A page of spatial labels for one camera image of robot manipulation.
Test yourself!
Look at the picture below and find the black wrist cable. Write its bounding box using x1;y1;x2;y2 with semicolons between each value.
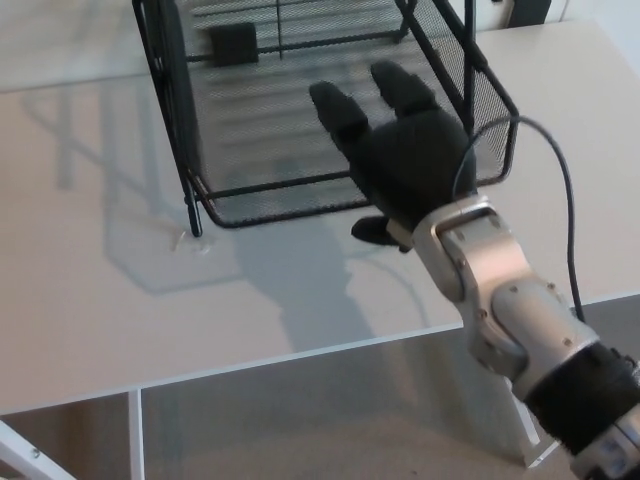
452;115;587;324

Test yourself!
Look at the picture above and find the black wire file tray frame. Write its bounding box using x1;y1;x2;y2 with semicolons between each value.
131;0;489;239

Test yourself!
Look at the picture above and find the black cabinet handle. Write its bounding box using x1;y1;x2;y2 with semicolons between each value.
504;0;552;26
209;21;260;67

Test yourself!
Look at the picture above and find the white metal-frame table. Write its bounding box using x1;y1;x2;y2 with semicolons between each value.
0;17;640;480

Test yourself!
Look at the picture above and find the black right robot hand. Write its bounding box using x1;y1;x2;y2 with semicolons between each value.
308;59;480;251

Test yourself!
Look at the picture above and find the white cabinet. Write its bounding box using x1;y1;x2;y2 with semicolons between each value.
0;0;640;94

